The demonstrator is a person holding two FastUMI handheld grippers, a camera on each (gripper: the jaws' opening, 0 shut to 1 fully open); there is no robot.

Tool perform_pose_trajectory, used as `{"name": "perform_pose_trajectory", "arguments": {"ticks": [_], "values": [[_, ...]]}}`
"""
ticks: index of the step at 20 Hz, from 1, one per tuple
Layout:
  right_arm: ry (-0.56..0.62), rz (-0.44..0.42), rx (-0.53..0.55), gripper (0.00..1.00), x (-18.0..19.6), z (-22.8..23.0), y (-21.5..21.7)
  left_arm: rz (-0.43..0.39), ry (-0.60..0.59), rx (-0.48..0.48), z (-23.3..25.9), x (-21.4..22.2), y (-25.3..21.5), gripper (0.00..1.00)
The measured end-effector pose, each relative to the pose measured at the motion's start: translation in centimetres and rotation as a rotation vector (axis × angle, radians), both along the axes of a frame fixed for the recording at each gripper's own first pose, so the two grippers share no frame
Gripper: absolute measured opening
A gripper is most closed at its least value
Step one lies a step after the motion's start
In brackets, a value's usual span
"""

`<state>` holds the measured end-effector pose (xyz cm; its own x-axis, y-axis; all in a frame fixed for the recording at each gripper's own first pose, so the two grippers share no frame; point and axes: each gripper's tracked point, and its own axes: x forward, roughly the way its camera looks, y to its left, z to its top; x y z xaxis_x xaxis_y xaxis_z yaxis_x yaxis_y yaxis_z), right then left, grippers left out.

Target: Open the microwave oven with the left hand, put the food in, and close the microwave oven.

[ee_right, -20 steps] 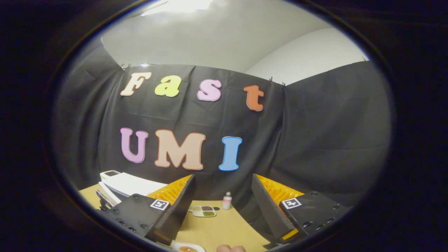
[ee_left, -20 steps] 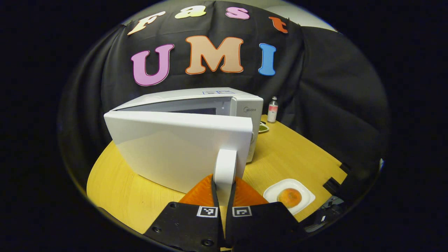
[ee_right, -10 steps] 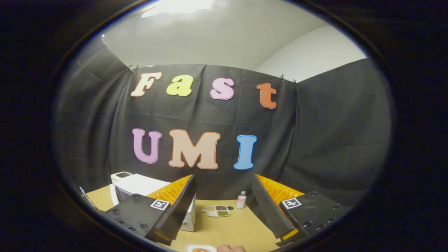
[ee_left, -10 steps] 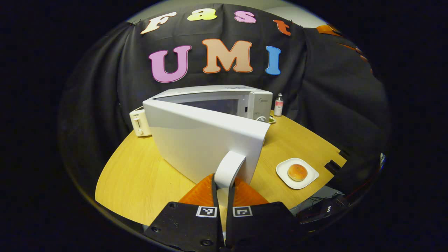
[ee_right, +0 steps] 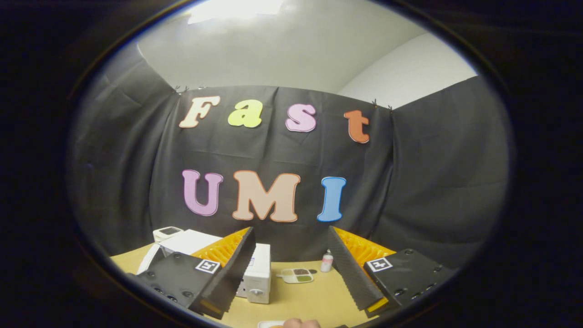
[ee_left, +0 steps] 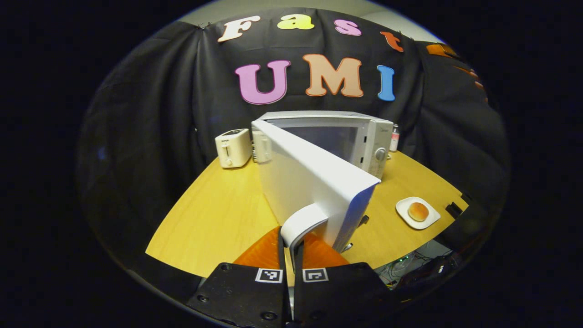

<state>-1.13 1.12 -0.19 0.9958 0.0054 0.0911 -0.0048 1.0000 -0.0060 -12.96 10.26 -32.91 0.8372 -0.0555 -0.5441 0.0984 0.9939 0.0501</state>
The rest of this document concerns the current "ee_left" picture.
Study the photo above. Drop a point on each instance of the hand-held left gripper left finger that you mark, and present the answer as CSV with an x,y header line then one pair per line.
x,y
241,296

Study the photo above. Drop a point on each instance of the cream toaster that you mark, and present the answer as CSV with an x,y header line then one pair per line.
x,y
233,149

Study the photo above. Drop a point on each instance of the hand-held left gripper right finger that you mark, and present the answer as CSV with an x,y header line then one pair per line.
x,y
337,296

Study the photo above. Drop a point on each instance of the round bread bun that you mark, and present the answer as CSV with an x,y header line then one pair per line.
x,y
418,211

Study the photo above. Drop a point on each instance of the white microwave oven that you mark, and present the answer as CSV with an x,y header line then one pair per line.
x,y
309,182

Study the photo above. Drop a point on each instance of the black backdrop cloth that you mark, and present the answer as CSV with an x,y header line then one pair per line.
x,y
150,114

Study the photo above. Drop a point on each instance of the black table clamp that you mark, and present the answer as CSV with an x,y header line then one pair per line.
x,y
466,197
453,210

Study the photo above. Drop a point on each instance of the small red label bottle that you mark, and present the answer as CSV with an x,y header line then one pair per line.
x,y
394,139

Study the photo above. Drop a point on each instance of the white square plate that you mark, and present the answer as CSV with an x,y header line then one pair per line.
x,y
410,221

